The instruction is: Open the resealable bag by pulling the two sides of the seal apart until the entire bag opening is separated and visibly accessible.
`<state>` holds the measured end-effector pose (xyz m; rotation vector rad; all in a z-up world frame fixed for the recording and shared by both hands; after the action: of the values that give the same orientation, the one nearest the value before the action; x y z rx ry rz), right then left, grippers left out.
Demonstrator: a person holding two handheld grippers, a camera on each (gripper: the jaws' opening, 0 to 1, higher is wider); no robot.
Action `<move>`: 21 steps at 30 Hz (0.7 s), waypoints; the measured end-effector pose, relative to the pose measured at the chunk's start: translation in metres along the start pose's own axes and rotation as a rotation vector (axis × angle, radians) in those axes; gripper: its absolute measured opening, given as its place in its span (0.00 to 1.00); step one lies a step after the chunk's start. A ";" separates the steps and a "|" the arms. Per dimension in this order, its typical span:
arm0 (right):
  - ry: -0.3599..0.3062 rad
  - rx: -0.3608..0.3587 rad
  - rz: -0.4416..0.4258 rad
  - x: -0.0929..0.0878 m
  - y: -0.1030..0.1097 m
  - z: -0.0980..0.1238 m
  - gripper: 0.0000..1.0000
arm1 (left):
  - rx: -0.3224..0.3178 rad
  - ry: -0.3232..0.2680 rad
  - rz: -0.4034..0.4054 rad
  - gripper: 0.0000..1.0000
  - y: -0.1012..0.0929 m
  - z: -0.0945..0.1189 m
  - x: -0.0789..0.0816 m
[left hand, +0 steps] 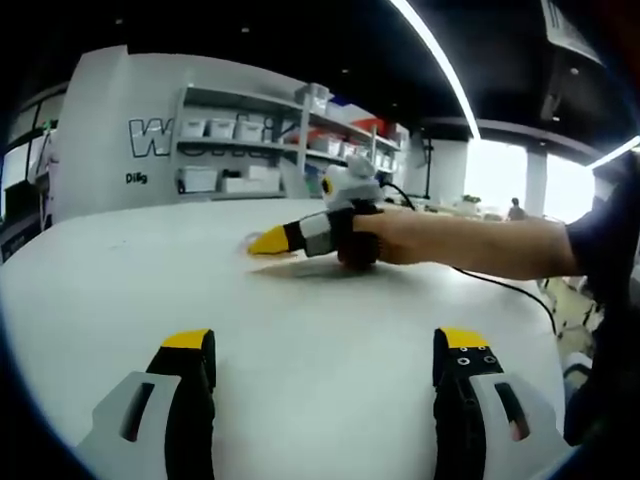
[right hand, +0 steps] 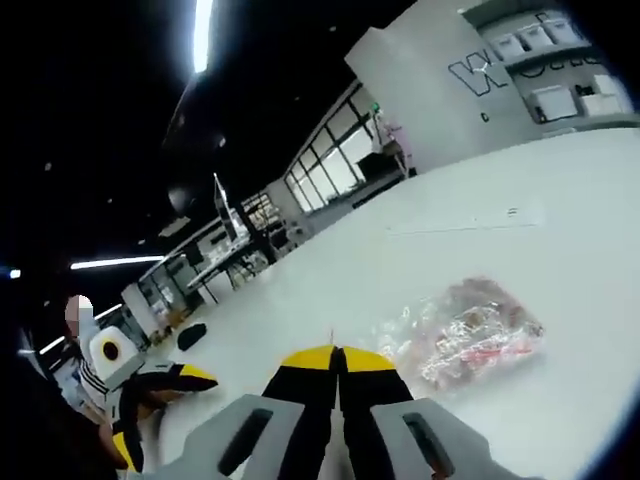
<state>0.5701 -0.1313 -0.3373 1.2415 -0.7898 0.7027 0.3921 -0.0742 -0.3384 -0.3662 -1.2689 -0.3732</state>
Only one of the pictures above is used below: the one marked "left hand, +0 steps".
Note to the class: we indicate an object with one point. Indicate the pale hanging garment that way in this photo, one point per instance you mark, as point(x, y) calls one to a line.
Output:
point(46, 160)

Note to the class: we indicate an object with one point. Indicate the person's dark shirt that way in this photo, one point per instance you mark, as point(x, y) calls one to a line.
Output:
point(615, 250)

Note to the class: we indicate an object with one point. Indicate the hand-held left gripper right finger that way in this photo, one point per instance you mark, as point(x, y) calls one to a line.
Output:
point(480, 430)

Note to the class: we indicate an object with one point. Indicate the white flat boxes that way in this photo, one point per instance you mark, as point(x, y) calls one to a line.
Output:
point(250, 181)

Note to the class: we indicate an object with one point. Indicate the ceiling air vent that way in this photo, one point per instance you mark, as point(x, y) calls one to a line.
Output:
point(567, 27)

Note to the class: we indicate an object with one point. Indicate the clear storage bin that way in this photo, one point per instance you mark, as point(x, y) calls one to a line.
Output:
point(312, 99)

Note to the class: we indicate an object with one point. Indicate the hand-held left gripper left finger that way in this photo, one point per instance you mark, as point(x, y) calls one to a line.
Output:
point(145, 430)

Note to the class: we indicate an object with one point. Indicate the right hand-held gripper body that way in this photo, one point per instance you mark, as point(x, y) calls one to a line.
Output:
point(345, 187)

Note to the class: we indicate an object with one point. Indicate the person's right hand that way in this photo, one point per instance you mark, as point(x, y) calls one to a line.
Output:
point(400, 237)

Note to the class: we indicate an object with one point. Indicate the green plant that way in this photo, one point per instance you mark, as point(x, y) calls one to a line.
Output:
point(470, 199)

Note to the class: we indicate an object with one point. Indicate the long ceiling light strip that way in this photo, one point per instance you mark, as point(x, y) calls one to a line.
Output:
point(441, 55)

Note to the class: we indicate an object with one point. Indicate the grey metal shelving unit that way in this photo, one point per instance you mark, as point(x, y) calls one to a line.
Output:
point(225, 142)

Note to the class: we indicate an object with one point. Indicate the black cabinet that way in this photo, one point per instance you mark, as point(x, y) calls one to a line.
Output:
point(21, 200)

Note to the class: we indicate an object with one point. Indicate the large white storage bin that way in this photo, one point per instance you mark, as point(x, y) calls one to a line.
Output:
point(199, 180)

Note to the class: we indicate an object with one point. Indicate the black stand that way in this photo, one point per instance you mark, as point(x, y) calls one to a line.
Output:
point(428, 155)

